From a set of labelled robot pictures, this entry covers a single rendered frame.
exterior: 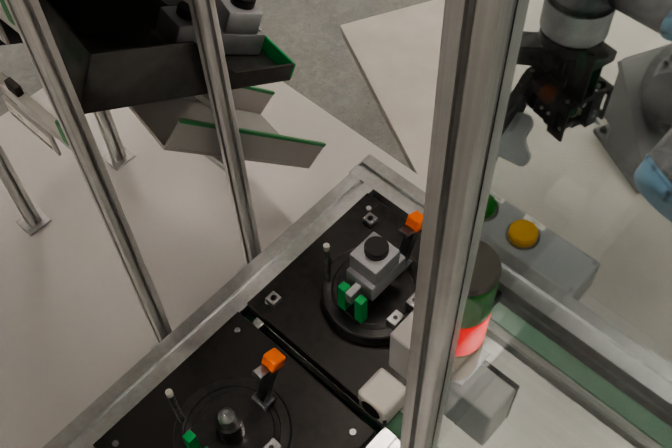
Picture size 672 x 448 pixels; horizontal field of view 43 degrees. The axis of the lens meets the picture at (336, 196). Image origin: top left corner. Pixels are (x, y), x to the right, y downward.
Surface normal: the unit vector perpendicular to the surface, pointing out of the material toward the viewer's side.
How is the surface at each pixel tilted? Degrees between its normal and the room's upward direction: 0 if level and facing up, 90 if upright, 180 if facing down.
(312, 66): 0
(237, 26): 86
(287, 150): 90
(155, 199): 0
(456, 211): 90
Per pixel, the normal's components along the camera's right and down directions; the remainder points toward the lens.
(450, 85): -0.68, 0.61
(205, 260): -0.03, -0.58
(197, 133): 0.61, 0.64
